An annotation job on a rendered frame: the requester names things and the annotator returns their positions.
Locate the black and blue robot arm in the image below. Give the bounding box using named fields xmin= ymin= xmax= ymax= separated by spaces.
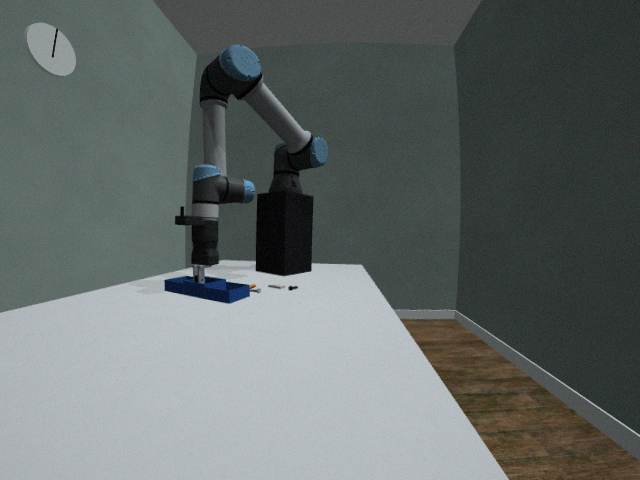
xmin=192 ymin=45 xmax=328 ymax=205

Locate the blue rack of bins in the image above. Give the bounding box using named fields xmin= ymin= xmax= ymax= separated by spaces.
xmin=164 ymin=276 xmax=250 ymax=304

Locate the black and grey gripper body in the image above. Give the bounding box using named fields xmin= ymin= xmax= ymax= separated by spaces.
xmin=175 ymin=203 xmax=219 ymax=266

